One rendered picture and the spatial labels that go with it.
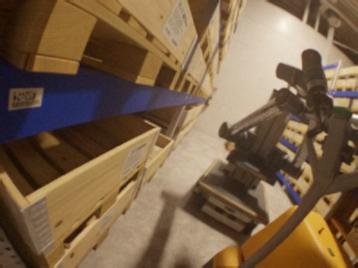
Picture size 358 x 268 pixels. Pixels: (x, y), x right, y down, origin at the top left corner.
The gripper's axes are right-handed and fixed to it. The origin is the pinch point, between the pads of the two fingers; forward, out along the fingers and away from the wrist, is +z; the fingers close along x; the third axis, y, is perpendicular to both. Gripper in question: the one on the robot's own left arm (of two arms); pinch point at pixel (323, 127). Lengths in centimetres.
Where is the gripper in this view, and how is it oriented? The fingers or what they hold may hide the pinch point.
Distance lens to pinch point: 73.7
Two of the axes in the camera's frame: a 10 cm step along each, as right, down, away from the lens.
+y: -1.2, -3.0, -9.5
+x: 9.7, 1.7, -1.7
